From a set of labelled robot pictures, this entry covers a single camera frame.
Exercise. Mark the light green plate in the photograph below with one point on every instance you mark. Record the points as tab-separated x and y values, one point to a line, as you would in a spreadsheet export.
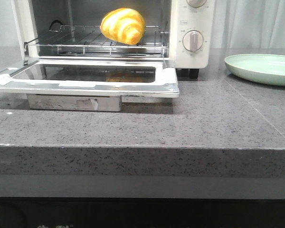
266	69

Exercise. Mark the white Toshiba toaster oven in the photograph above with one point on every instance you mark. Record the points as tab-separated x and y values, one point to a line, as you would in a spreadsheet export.
35	17

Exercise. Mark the lower beige timer knob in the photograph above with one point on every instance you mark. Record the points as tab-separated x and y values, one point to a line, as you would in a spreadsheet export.
192	41

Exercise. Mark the upper beige temperature knob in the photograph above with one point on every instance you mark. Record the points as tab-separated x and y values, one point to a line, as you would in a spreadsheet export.
196	3

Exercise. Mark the glass oven door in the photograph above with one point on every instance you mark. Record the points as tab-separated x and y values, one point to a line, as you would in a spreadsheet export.
88	84

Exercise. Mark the wire oven rack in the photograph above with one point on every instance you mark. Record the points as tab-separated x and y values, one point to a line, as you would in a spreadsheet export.
88	41

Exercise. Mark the yellow striped croissant bread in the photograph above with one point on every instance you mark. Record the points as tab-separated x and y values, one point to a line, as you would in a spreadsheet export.
124	25

